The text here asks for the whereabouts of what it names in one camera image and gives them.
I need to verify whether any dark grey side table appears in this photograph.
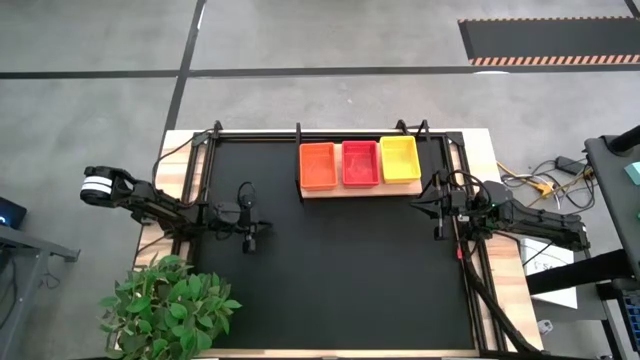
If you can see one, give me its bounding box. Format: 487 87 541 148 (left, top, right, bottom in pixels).
583 133 640 281

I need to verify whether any black shelf bracket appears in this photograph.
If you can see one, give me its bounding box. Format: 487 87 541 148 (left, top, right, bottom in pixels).
394 118 433 146

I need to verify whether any wooden shelf board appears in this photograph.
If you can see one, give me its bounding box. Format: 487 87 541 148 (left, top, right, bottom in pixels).
298 139 424 200

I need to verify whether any yellow plastic basket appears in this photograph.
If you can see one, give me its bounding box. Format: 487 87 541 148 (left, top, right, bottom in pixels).
379 135 423 185

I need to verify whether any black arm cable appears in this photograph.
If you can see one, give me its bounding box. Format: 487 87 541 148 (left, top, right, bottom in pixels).
152 130 216 176

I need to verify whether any black stand pole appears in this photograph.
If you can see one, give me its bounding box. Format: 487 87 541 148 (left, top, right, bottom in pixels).
607 123 640 154

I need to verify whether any yellow floor cable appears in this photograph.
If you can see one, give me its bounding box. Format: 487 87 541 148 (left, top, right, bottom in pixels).
497 160 557 197

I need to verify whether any orange plastic basket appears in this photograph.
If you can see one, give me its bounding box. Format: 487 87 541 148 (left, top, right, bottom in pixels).
298 142 340 192

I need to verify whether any black cable conduit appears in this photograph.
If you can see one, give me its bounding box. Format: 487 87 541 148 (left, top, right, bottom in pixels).
457 234 544 357

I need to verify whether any green potted plant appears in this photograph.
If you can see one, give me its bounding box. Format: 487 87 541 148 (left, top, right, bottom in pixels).
98 253 243 360

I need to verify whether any black power brick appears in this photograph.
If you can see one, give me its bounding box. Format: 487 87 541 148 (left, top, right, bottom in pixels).
555 155 584 175

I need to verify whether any black floor cable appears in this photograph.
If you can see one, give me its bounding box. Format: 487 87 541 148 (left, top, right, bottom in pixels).
519 158 597 211

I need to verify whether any black stand beam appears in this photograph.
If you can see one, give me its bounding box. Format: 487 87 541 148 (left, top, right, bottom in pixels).
524 248 640 296

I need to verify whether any black table mat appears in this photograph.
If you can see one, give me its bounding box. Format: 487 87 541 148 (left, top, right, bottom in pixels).
192 134 477 350

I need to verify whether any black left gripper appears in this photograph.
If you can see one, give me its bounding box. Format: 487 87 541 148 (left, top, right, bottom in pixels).
234 199 275 254

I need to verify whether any hazard-striped black floor mat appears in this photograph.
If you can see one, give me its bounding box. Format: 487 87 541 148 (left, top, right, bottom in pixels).
458 16 640 67

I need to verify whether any black device with blue light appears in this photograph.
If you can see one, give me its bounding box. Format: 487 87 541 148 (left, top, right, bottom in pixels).
0 195 29 231

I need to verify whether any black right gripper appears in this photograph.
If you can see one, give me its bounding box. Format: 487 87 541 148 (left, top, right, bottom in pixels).
409 172 474 242

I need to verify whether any grey metal desk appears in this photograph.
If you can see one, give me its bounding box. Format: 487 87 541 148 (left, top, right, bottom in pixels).
0 223 81 360

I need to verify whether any red plastic basket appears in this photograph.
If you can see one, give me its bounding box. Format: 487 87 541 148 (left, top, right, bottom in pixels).
341 140 382 189

